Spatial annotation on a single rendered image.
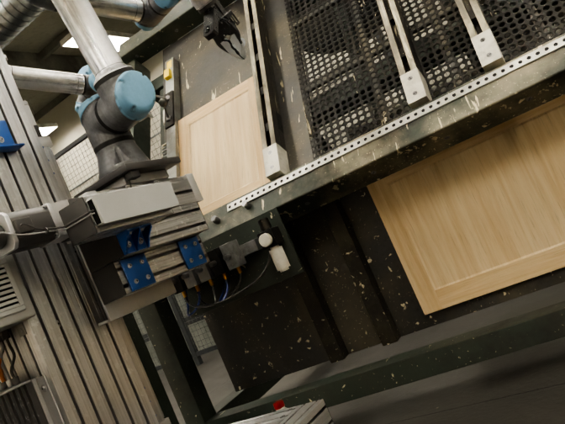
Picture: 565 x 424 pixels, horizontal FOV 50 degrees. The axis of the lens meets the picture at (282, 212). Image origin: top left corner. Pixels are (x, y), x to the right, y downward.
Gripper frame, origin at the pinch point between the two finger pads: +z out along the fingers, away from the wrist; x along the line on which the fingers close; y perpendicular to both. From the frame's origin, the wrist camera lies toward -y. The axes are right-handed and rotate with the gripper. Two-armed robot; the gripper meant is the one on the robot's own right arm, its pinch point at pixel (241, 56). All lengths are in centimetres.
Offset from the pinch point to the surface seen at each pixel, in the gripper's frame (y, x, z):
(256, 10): 60, 12, -4
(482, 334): -46, -33, 104
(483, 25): 7, -69, 34
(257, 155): 1.9, 20.0, 33.4
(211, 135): 19, 42, 22
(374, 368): -49, 4, 103
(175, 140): 21, 60, 16
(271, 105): 14.2, 9.2, 23.0
